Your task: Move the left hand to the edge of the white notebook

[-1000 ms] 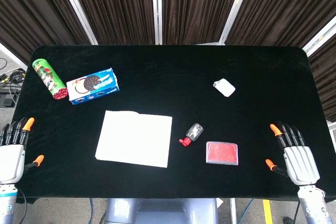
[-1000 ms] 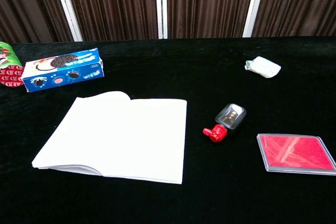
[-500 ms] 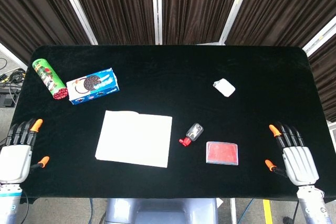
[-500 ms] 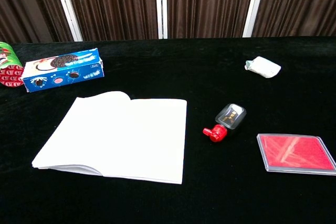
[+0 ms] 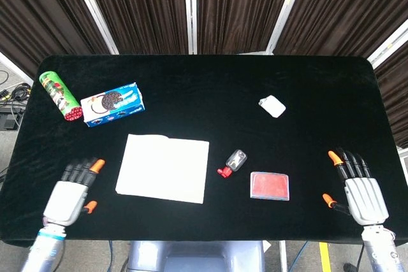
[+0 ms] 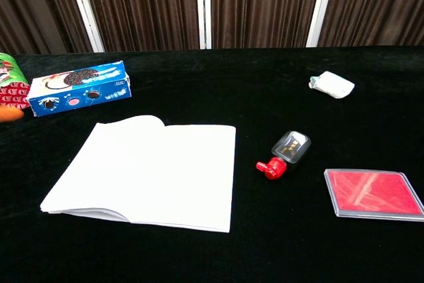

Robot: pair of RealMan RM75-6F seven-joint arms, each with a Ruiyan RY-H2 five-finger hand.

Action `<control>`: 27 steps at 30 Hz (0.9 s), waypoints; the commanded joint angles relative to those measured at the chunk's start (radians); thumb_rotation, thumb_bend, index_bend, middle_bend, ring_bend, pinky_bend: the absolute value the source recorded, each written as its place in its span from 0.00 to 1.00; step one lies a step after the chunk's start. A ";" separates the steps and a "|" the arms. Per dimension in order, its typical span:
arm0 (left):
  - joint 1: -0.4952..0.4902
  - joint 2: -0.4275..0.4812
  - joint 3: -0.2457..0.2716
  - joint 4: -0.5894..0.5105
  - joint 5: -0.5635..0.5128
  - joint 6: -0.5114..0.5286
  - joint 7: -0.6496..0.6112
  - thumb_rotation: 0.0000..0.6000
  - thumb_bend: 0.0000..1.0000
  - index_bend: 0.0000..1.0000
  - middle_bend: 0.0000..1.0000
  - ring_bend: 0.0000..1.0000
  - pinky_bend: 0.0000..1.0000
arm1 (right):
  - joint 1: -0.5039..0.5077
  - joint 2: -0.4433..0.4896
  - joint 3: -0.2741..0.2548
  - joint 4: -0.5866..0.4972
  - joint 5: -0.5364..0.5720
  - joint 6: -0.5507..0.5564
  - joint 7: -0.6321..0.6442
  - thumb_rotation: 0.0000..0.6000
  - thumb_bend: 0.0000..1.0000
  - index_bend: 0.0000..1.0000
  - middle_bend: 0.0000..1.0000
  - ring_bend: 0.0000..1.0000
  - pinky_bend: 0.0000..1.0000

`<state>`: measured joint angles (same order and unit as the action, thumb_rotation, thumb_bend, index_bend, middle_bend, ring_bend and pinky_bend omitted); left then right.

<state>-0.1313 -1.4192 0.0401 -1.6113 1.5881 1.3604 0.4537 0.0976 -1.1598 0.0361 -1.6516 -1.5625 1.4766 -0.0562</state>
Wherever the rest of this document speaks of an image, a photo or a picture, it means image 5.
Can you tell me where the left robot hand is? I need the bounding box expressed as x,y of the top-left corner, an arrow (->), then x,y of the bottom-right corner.
42,157 -> 106,227

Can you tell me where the green cylindrical snack can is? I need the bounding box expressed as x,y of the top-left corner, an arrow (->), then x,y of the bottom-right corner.
38,71 -> 84,122

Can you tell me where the black tablecloth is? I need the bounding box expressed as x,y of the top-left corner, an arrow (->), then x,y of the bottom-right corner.
0,54 -> 408,248

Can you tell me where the dark brown curtain screen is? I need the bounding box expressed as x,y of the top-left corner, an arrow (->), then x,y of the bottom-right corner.
0,0 -> 408,150

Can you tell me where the small white pouch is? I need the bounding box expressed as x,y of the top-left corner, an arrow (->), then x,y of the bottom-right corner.
258,94 -> 287,118

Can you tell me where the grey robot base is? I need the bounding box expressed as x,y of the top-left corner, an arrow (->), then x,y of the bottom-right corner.
127,240 -> 265,272

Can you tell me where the blue Oreo cookie box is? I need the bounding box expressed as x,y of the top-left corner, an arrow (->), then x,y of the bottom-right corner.
80,82 -> 145,128

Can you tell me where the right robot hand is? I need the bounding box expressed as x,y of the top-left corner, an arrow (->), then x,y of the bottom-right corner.
322,148 -> 390,226

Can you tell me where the blue cable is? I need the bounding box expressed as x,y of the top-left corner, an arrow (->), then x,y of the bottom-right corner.
288,241 -> 310,272
107,240 -> 114,272

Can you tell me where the black cable bundle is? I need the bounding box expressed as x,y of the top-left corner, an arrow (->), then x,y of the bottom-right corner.
0,70 -> 33,117

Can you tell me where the clear bottle with red cap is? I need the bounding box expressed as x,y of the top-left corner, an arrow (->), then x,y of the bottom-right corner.
217,148 -> 248,180

